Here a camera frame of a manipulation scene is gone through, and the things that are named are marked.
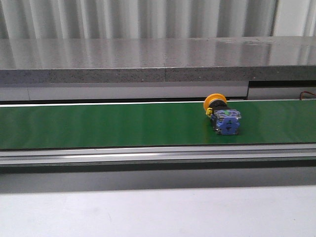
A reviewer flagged yellow mushroom push button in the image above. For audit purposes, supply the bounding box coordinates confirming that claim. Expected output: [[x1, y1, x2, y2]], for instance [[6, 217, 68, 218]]
[[203, 93, 241, 135]]

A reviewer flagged white pleated curtain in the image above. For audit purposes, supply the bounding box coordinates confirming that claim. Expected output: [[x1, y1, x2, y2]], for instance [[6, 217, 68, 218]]
[[0, 0, 316, 39]]

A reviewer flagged grey speckled stone counter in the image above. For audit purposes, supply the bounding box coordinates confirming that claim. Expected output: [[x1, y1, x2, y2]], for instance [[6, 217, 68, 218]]
[[0, 37, 316, 85]]

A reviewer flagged aluminium conveyor frame rail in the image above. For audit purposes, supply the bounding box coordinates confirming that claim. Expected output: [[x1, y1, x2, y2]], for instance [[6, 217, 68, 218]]
[[0, 143, 316, 173]]

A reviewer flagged green conveyor belt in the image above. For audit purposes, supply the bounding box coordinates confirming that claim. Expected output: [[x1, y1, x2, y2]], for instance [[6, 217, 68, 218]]
[[0, 100, 316, 150]]

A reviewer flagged red orange wire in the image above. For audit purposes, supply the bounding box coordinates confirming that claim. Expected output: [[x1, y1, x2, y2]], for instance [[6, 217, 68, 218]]
[[299, 91, 316, 101]]

